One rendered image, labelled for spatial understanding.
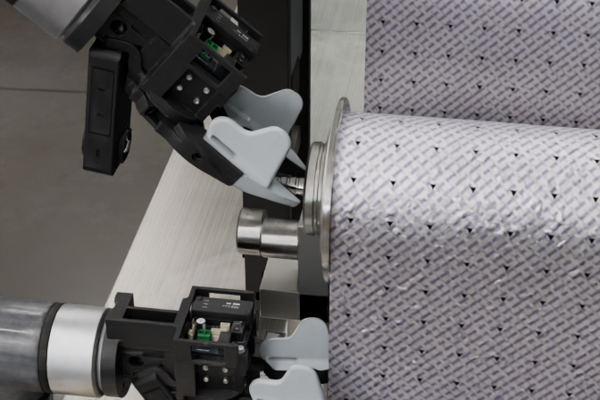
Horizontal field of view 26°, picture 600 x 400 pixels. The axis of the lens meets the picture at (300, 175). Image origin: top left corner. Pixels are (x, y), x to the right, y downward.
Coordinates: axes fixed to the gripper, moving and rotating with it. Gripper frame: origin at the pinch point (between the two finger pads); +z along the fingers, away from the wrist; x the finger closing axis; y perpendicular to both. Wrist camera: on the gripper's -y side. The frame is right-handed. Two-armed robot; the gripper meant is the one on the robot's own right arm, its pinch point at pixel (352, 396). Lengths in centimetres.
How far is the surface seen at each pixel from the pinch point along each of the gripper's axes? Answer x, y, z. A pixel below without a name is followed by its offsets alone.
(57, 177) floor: 190, -109, -96
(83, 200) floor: 180, -109, -86
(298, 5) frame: 44.2, 13.5, -11.1
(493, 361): -0.2, 5.3, 11.0
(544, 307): -0.2, 11.0, 14.3
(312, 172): 3.8, 18.9, -3.9
